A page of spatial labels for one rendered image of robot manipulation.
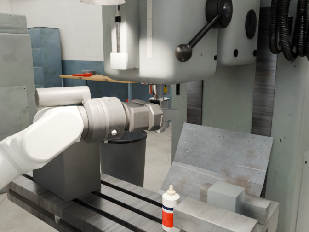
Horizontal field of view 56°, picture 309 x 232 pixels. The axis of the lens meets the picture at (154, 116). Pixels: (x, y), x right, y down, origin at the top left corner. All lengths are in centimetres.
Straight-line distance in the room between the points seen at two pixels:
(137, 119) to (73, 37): 733
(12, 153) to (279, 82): 72
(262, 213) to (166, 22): 42
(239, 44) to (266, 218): 39
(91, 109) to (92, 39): 677
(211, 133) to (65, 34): 732
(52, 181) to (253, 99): 66
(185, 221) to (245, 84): 51
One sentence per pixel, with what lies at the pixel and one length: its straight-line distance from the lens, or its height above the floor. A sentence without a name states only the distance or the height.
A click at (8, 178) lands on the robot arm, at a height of 117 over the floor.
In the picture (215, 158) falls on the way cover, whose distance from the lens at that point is 99.
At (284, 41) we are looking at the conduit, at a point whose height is 140.
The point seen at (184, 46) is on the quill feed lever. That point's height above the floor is 138.
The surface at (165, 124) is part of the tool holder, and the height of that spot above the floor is 121.
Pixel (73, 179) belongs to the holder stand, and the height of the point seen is 102.
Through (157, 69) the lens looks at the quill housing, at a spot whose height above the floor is 134.
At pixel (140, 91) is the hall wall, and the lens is 626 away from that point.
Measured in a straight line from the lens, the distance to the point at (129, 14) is 55.
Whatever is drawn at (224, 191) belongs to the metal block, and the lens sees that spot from 61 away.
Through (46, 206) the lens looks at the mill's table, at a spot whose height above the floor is 94.
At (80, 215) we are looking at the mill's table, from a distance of 81.
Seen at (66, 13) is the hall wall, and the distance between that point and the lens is 811.
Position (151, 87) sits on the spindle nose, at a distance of 64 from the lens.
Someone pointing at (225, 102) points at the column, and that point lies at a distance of 99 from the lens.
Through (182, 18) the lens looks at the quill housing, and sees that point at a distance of 54.
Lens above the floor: 137
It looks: 12 degrees down
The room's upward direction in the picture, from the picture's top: straight up
